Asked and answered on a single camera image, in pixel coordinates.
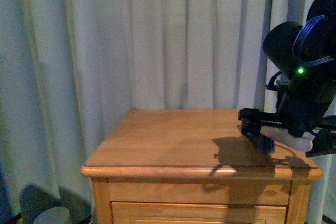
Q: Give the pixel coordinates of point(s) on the beige hand brush black bristles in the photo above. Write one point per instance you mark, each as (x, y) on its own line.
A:
(264, 140)

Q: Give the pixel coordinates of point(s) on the wooden cabinet drawer front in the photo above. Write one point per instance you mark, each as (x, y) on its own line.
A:
(131, 212)

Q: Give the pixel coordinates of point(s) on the wooden nightstand cabinet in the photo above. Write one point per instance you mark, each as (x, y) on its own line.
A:
(195, 157)

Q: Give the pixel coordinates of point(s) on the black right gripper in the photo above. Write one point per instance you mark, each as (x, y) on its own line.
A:
(298, 111)

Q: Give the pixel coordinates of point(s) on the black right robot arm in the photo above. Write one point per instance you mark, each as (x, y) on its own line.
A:
(305, 55)

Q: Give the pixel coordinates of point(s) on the teal pleated curtain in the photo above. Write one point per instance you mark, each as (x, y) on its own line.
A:
(70, 70)

